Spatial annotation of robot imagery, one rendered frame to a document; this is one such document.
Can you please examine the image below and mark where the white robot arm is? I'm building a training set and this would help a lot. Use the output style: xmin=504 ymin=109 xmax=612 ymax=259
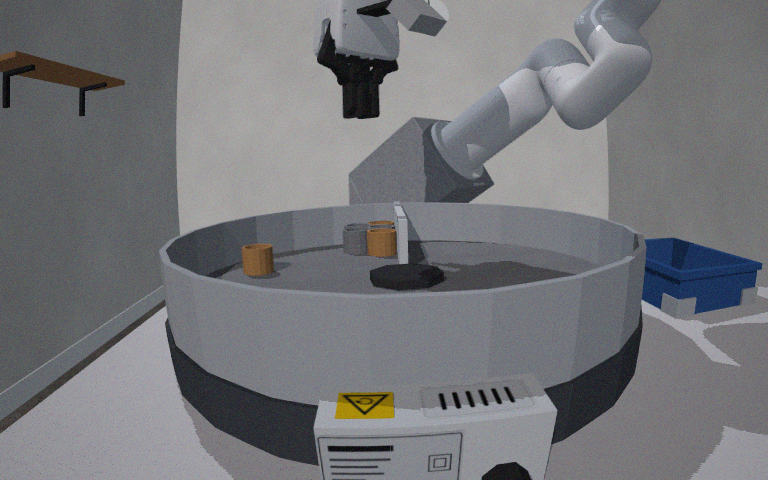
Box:
xmin=357 ymin=0 xmax=661 ymax=180

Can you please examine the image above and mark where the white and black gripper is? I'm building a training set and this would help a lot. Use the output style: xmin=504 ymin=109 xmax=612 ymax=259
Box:
xmin=314 ymin=0 xmax=400 ymax=119

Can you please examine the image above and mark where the blue crate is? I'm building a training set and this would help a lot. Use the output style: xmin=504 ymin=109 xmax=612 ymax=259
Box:
xmin=642 ymin=238 xmax=762 ymax=319

